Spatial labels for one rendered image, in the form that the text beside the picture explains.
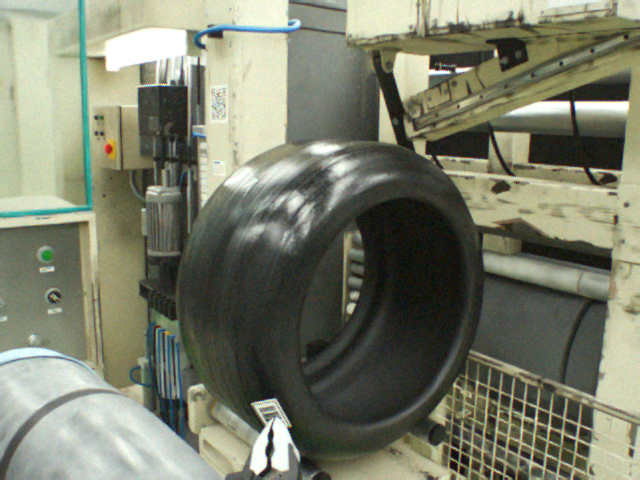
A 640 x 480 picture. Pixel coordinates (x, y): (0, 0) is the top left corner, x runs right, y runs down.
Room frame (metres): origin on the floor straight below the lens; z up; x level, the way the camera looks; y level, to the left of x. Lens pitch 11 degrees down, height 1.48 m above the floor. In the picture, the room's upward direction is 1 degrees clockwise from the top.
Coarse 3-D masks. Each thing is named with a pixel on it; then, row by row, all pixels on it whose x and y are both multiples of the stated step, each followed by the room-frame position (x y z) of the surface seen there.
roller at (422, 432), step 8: (424, 424) 1.07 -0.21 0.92; (432, 424) 1.06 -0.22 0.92; (440, 424) 1.06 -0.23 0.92; (416, 432) 1.07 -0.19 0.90; (424, 432) 1.06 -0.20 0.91; (432, 432) 1.05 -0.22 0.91; (440, 432) 1.06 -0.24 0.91; (424, 440) 1.06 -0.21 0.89; (432, 440) 1.05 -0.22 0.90; (440, 440) 1.06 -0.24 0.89
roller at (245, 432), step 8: (216, 400) 1.15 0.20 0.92; (216, 408) 1.13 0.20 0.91; (224, 408) 1.12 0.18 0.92; (216, 416) 1.13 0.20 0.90; (224, 416) 1.10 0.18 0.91; (232, 416) 1.09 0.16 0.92; (224, 424) 1.10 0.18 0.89; (232, 424) 1.08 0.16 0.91; (240, 424) 1.06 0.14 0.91; (240, 432) 1.05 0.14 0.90; (248, 432) 1.03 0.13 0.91; (256, 432) 1.02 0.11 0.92; (248, 440) 1.03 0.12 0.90; (256, 440) 1.01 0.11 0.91; (304, 464) 0.92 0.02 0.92; (312, 464) 0.92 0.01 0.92; (304, 472) 0.90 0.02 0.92; (312, 472) 0.89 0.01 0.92; (320, 472) 0.89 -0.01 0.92
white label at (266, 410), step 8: (272, 400) 0.83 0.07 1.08; (256, 408) 0.84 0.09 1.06; (264, 408) 0.84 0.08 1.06; (272, 408) 0.84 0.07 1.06; (280, 408) 0.84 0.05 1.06; (264, 416) 0.85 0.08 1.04; (272, 416) 0.85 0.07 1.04; (280, 416) 0.84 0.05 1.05; (264, 424) 0.85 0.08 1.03; (288, 424) 0.85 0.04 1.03
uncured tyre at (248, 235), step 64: (256, 192) 0.94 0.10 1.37; (320, 192) 0.90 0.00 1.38; (384, 192) 0.95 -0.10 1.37; (448, 192) 1.04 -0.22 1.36; (192, 256) 0.97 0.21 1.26; (256, 256) 0.85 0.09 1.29; (320, 256) 0.87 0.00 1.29; (384, 256) 1.31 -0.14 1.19; (448, 256) 1.21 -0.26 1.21; (192, 320) 0.93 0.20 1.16; (256, 320) 0.83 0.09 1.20; (384, 320) 1.30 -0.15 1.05; (448, 320) 1.19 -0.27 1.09; (256, 384) 0.84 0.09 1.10; (320, 384) 1.20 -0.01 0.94; (384, 384) 1.18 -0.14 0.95; (448, 384) 1.06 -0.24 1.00; (320, 448) 0.89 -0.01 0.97
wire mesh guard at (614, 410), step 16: (496, 368) 1.18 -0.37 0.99; (512, 368) 1.15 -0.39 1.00; (544, 384) 1.09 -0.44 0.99; (560, 384) 1.07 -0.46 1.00; (464, 400) 1.25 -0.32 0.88; (576, 400) 1.03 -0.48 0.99; (592, 400) 1.01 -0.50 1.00; (432, 416) 1.32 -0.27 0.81; (464, 416) 1.25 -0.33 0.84; (560, 416) 1.07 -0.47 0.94; (624, 416) 0.96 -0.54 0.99; (448, 432) 1.28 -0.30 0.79; (496, 432) 1.17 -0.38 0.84; (528, 432) 1.12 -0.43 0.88; (560, 432) 1.06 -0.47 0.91; (592, 432) 1.01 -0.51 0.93; (432, 448) 1.31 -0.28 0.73; (560, 448) 1.06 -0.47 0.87; (624, 448) 0.96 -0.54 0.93; (448, 464) 1.27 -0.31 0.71; (544, 464) 1.08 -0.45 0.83
